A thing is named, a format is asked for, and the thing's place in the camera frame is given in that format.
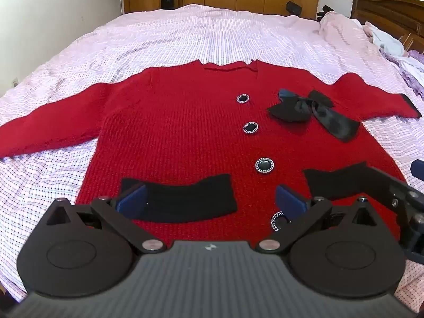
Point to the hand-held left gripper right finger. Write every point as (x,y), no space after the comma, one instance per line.
(289,202)

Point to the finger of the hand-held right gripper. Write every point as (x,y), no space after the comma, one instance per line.
(418,168)
(389,185)

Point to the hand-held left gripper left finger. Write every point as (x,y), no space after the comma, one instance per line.
(134,201)

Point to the red knit cardigan sweater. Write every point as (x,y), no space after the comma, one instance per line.
(185,132)

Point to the purple patterned cloth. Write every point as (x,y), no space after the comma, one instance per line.
(414,73)

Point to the white crumpled cloth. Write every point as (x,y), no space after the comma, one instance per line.
(386,39)

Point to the pink folded quilt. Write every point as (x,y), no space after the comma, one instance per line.
(343,29)

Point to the dark wooden headboard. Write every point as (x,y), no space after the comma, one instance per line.
(387,11)

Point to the pink checked bed sheet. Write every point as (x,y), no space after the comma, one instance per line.
(198,33)

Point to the black cloth item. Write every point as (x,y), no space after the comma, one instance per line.
(325,11)

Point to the small black bag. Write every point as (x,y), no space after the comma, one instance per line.
(293,8)

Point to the wall socket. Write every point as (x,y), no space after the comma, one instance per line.
(15,82)

